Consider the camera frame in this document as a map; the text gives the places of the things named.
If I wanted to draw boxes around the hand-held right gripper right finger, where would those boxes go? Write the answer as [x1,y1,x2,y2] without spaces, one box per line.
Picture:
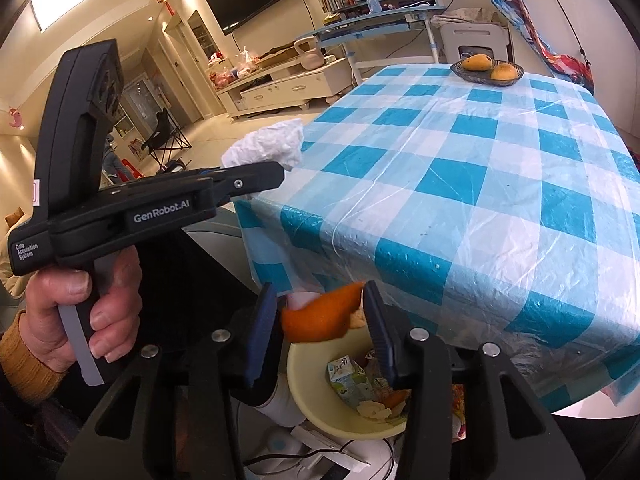
[362,280,586,480]

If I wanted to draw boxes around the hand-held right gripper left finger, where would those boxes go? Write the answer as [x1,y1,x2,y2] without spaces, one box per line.
[57,282,278,480]

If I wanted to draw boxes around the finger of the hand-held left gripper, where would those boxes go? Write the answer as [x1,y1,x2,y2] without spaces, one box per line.
[212,161,287,206]

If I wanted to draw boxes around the large white tissue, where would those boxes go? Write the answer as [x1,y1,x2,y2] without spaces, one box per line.
[221,119,305,201]

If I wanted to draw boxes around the green white drink carton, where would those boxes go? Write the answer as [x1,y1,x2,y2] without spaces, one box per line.
[326,355,381,407]

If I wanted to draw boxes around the orange peel with white pith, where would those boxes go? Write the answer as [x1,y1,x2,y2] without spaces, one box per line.
[281,282,366,345]

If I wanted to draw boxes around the yellow plastic bin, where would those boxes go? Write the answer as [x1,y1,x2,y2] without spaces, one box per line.
[286,327,416,443]

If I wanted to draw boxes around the person's left forearm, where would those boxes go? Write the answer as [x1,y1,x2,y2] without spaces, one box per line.
[0,310,68,407]

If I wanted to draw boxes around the person's left hand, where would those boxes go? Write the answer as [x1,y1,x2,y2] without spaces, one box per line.
[24,247,144,373]

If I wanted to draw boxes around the pale peel piece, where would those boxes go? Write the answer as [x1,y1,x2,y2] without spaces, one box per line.
[357,400,393,422]

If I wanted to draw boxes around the cream TV cabinet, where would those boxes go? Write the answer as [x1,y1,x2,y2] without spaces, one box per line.
[216,57,353,118]

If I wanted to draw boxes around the black folding camp chair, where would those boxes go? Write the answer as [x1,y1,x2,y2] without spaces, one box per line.
[141,109,192,167]

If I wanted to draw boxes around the red snack bags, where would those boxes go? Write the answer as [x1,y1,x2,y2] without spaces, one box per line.
[210,47,261,90]

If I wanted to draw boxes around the white power strip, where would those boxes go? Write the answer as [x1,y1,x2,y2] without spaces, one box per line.
[290,425,393,468]

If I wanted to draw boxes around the beige kettlebell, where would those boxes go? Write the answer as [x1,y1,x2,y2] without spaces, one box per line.
[295,38,326,70]

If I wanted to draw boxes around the blue white checked tablecloth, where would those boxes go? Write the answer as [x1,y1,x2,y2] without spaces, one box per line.
[235,62,640,413]

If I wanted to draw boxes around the blue study desk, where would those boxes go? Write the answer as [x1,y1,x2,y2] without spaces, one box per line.
[294,0,448,86]

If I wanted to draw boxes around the woven fruit basket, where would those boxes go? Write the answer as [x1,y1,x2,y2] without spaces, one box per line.
[450,59,525,87]

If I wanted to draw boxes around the beige cloth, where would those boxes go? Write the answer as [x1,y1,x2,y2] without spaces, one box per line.
[431,7,498,28]

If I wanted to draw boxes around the colourful printed chair cover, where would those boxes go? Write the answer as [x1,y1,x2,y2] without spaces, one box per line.
[491,0,596,93]

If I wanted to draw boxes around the black cable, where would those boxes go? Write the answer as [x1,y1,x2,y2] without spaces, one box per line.
[245,440,361,467]

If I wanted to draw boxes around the black cord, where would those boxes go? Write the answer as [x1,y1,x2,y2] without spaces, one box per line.
[510,0,590,61]

